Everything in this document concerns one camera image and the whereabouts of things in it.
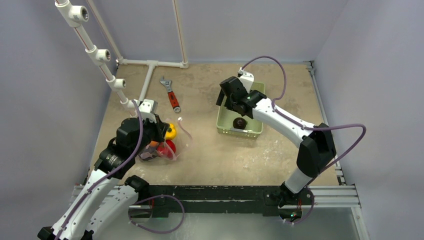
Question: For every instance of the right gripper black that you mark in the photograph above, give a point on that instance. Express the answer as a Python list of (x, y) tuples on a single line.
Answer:
[(230, 100)]

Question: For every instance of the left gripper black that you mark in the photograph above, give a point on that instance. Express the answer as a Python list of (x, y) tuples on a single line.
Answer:
[(160, 128)]

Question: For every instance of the orange green mango toy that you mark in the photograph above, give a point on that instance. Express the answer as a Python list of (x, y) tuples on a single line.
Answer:
[(154, 144)]

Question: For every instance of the dark purple plum toy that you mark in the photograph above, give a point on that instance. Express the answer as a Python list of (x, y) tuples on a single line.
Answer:
[(239, 123)]

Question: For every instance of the green perforated basket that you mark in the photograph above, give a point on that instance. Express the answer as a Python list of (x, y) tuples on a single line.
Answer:
[(224, 123)]

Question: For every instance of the red tomato toy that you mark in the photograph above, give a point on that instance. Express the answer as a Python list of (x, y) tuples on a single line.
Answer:
[(166, 149)]

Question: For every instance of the yellow lemon toy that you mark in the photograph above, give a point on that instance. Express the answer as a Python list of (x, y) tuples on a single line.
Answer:
[(171, 132)]

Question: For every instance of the clear zip top bag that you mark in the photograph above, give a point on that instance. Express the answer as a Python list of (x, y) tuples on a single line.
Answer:
[(177, 141)]

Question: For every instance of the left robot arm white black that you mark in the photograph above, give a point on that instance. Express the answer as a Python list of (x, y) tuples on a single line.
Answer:
[(91, 213)]

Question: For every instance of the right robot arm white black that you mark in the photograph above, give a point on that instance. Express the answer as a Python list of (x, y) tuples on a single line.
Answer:
[(315, 143)]

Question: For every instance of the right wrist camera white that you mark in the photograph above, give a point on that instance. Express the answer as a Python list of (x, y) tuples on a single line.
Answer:
[(246, 78)]

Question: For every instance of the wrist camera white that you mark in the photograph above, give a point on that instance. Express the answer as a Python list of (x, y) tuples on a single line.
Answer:
[(145, 109), (246, 78)]

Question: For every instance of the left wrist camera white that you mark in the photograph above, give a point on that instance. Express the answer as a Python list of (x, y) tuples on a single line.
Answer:
[(145, 109)]

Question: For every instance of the red handled adjustable wrench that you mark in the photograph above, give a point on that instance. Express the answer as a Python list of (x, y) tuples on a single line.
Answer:
[(171, 95)]

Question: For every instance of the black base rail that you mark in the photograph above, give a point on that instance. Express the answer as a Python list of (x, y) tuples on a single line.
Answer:
[(268, 201)]

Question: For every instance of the white pvc pipe frame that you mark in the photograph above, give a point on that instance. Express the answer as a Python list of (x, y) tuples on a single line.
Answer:
[(76, 15)]

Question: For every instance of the aluminium frame rail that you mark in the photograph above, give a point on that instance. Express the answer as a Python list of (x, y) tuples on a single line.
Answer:
[(358, 222)]

